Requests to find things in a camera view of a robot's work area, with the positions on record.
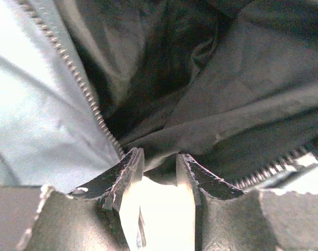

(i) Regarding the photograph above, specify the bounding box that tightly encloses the dark green grey jacket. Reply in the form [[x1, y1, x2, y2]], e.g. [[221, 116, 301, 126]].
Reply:
[[0, 1, 318, 192]]

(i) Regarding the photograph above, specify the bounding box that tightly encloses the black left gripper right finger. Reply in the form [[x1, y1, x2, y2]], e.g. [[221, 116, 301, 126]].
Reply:
[[176, 154, 318, 250]]

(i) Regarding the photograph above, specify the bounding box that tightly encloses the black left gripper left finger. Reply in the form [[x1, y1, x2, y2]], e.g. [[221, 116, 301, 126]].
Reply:
[[0, 148, 145, 250]]

